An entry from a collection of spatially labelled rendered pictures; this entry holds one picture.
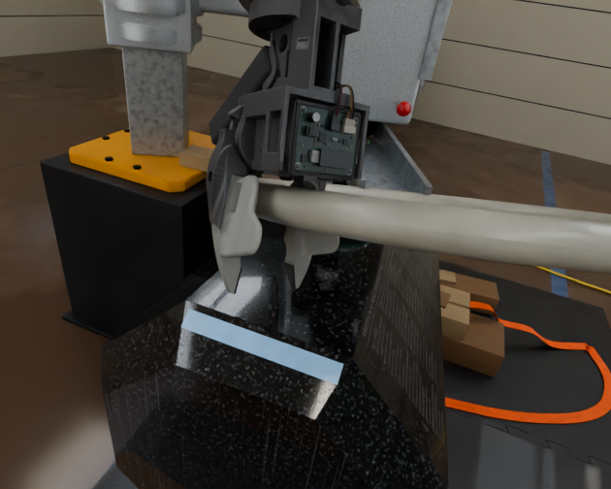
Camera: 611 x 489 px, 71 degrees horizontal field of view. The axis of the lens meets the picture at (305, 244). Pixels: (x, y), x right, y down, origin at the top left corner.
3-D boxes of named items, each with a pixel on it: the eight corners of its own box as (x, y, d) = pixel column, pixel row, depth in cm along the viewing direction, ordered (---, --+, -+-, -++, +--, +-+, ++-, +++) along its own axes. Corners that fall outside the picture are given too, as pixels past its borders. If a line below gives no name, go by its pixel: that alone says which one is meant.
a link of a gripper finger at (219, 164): (200, 221, 31) (234, 104, 31) (192, 218, 32) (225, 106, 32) (254, 236, 34) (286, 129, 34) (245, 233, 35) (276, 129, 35)
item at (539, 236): (242, 192, 70) (243, 175, 70) (523, 220, 74) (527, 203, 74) (175, 240, 22) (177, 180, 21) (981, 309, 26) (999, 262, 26)
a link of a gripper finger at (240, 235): (222, 305, 28) (262, 172, 28) (192, 282, 33) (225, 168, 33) (262, 310, 30) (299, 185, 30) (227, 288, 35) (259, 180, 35)
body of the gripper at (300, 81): (273, 180, 27) (291, -26, 25) (218, 174, 34) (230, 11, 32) (363, 189, 31) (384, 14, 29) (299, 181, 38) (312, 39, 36)
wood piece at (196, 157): (179, 165, 153) (179, 152, 150) (192, 157, 161) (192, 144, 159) (231, 176, 150) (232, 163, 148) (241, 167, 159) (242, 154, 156)
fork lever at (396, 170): (312, 108, 129) (314, 90, 127) (374, 114, 131) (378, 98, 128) (333, 205, 70) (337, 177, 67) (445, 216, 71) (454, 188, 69)
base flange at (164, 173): (63, 160, 154) (60, 147, 152) (151, 128, 194) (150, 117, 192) (177, 195, 142) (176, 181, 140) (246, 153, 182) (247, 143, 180)
